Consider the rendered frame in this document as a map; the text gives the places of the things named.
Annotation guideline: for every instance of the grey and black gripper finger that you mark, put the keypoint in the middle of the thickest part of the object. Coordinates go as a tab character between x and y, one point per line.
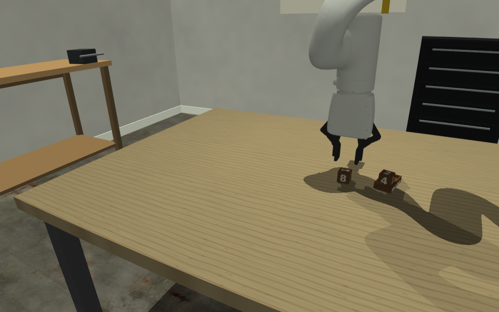
335	142
362	143

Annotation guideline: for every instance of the brown wooden tray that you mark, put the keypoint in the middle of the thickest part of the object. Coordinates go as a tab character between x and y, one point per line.
387	188

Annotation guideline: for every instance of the brown number cube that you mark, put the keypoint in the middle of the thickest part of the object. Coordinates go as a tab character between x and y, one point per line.
386	177
344	175

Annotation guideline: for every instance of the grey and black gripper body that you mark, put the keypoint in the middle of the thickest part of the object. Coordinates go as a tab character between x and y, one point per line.
351	115

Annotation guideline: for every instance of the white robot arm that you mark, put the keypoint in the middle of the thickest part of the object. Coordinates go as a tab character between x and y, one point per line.
348	41

